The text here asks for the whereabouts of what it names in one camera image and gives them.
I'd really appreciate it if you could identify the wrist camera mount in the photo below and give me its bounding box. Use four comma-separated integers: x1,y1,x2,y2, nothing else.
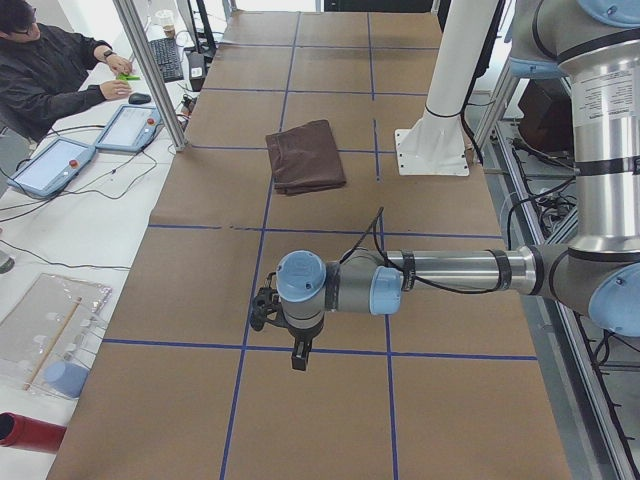
250,272,286,332

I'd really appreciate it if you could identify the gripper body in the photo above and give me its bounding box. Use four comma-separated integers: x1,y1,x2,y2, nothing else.
285,313,324,339

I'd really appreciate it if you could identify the paper coffee cup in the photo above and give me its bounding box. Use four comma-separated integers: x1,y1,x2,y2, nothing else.
155,9,176,39

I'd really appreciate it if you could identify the brown paper table cover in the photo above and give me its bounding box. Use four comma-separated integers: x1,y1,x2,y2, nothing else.
50,12,571,479

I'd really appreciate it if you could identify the blue cup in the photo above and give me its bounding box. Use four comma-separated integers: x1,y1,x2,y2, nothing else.
44,361,89,399

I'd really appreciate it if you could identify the clear acrylic rack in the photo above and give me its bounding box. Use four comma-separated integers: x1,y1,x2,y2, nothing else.
1,274,112,398

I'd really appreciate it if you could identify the aluminium frame post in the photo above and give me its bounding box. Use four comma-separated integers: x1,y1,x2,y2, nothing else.
113,0,187,152

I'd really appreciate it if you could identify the black keyboard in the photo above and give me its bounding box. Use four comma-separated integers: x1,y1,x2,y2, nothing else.
148,38,184,83

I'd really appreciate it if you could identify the computer mouse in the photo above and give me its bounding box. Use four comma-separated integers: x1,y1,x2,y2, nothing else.
128,93,151,105

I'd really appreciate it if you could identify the wooden dowel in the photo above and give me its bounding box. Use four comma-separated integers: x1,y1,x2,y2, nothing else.
22,297,82,391

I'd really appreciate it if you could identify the brown t-shirt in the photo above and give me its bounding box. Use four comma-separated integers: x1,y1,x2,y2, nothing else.
265,119,346,196

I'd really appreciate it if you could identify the person in black jacket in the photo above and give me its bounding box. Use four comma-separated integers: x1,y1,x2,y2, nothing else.
1,1,132,142

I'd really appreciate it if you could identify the red cylinder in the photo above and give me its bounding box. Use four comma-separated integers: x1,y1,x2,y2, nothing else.
1,412,66,454

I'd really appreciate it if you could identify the teach pendant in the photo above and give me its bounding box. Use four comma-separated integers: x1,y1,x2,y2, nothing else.
7,137,96,199
94,104,162,153

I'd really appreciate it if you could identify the far teach pendant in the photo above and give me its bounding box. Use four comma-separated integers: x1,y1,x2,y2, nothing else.
94,104,162,153

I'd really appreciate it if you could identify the near teach pendant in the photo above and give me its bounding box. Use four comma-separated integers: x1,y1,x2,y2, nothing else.
7,137,96,199

